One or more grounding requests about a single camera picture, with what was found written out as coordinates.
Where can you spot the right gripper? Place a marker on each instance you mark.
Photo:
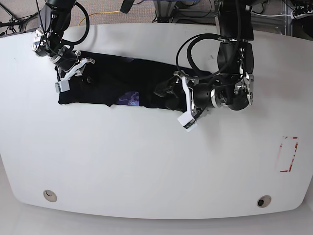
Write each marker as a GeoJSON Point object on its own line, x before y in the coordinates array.
{"type": "Point", "coordinates": [73, 58]}

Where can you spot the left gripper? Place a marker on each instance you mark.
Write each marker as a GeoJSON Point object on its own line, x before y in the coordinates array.
{"type": "Point", "coordinates": [203, 97]}

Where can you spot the black graphic T-shirt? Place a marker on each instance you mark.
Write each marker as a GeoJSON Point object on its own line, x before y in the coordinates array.
{"type": "Point", "coordinates": [116, 80]}

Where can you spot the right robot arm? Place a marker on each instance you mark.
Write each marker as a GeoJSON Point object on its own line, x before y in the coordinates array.
{"type": "Point", "coordinates": [54, 19]}

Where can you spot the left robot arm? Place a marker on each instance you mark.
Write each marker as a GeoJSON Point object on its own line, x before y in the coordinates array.
{"type": "Point", "coordinates": [232, 84]}

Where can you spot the black tripod leg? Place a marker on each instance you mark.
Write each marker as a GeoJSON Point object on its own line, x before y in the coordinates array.
{"type": "Point", "coordinates": [18, 16]}

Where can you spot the red tape rectangle marking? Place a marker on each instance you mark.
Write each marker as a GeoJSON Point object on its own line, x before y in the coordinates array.
{"type": "Point", "coordinates": [287, 152]}

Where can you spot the white power strip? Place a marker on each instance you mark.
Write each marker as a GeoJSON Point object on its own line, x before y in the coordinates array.
{"type": "Point", "coordinates": [302, 12]}

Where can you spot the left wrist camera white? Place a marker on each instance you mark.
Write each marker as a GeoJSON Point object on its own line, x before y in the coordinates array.
{"type": "Point", "coordinates": [187, 119]}

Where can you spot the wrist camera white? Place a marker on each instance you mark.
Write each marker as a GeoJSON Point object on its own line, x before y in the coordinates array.
{"type": "Point", "coordinates": [62, 85]}
{"type": "Point", "coordinates": [187, 119]}

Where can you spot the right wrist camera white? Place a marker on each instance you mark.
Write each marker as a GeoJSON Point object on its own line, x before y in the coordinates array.
{"type": "Point", "coordinates": [62, 85]}

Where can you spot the aluminium frame stand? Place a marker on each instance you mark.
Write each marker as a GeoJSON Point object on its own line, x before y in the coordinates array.
{"type": "Point", "coordinates": [165, 11]}

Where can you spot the right table cable grommet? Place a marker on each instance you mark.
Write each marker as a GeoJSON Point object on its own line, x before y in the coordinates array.
{"type": "Point", "coordinates": [264, 201]}

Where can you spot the table cable grommet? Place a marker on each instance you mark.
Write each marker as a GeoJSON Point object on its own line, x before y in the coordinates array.
{"type": "Point", "coordinates": [264, 201]}
{"type": "Point", "coordinates": [50, 196]}

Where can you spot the left table cable grommet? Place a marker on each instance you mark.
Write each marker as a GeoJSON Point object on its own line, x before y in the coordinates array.
{"type": "Point", "coordinates": [50, 196]}

